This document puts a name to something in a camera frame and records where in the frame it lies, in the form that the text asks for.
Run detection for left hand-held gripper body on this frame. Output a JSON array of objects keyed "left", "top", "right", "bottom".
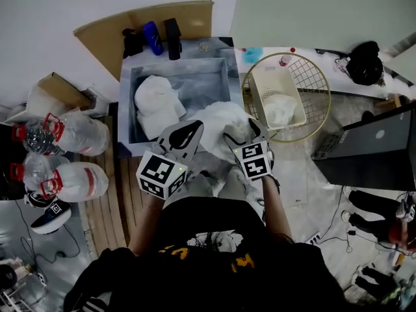
[{"left": 135, "top": 141, "right": 193, "bottom": 201}]

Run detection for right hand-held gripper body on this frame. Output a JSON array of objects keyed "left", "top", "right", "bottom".
[{"left": 232, "top": 141, "right": 274, "bottom": 181}]

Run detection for white cloth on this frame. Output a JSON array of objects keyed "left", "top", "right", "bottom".
[
  {"left": 187, "top": 101, "right": 257, "bottom": 164},
  {"left": 262, "top": 93, "right": 299, "bottom": 127},
  {"left": 133, "top": 74, "right": 188, "bottom": 142}
]

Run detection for cream plastic laundry basket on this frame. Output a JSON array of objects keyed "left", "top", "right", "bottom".
[{"left": 248, "top": 66, "right": 308, "bottom": 132}]

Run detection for person's right forearm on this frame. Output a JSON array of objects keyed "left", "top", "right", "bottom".
[{"left": 259, "top": 174, "right": 293, "bottom": 243}]

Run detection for person's left forearm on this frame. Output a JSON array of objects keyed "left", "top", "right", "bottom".
[{"left": 128, "top": 195, "right": 163, "bottom": 256}]

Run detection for small cardboard box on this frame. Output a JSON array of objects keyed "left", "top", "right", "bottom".
[{"left": 37, "top": 71, "right": 95, "bottom": 110}]

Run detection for person's legs in light trousers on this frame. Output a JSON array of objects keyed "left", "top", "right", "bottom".
[{"left": 187, "top": 162, "right": 266, "bottom": 220}]

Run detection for wooden slat platform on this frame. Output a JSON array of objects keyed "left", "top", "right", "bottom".
[{"left": 76, "top": 117, "right": 163, "bottom": 258}]

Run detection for small red capped bottle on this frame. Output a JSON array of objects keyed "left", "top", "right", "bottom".
[{"left": 278, "top": 46, "right": 297, "bottom": 67}]

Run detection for blue fluffy sponge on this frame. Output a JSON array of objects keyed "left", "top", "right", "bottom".
[{"left": 242, "top": 46, "right": 263, "bottom": 63}]

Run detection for black faucet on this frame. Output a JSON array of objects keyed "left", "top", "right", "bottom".
[{"left": 163, "top": 18, "right": 183, "bottom": 61}]

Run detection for white low shelf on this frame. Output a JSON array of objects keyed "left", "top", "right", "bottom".
[{"left": 235, "top": 45, "right": 416, "bottom": 100}]

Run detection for blue bottle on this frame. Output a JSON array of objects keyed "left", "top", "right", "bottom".
[{"left": 142, "top": 20, "right": 165, "bottom": 57}]

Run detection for black pump bottle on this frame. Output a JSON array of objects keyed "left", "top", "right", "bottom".
[{"left": 122, "top": 27, "right": 144, "bottom": 59}]

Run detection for person's black shirt torso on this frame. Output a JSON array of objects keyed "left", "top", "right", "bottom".
[{"left": 63, "top": 196, "right": 345, "bottom": 312}]

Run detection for small clear jar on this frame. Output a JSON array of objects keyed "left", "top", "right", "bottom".
[{"left": 334, "top": 55, "right": 350, "bottom": 74}]

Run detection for black computer tower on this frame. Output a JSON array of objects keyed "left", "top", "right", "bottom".
[{"left": 311, "top": 101, "right": 416, "bottom": 192}]

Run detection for large cardboard sheet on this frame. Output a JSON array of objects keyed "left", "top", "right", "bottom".
[{"left": 73, "top": 0, "right": 215, "bottom": 83}]

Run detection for black bag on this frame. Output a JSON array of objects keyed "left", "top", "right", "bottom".
[{"left": 346, "top": 40, "right": 385, "bottom": 86}]

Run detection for white carton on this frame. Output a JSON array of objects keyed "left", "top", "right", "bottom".
[{"left": 27, "top": 83, "right": 85, "bottom": 116}]

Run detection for black cabinet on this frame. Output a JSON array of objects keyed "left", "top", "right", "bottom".
[{"left": 0, "top": 122, "right": 27, "bottom": 201}]

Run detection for gold wire round basket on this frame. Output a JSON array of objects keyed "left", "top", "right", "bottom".
[{"left": 241, "top": 52, "right": 332, "bottom": 144}]

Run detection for black floor cable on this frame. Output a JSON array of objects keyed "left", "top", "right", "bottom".
[{"left": 14, "top": 200, "right": 82, "bottom": 263}]

